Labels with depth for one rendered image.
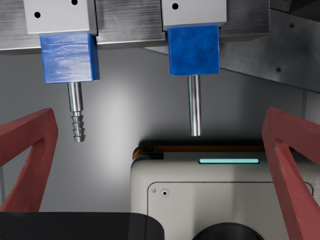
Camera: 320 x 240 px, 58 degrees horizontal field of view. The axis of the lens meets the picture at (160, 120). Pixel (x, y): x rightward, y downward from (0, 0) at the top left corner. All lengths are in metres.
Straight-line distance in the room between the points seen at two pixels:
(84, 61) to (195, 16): 0.10
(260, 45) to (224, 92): 0.82
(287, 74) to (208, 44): 0.12
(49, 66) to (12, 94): 0.99
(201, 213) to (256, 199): 0.17
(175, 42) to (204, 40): 0.02
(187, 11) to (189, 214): 0.77
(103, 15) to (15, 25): 0.08
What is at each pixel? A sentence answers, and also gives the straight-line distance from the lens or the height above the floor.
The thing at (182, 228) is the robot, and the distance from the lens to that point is 0.96.
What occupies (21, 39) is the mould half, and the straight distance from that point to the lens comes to 0.29.
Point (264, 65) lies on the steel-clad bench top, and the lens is 0.34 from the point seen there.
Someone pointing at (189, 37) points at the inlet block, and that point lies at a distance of 0.25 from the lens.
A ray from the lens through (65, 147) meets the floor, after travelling 1.21.
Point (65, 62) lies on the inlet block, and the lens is 0.26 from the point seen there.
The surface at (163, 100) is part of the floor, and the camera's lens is 1.12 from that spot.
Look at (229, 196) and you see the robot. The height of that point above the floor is 0.28.
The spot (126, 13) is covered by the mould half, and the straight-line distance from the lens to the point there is 0.27.
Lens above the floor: 1.12
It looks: 81 degrees down
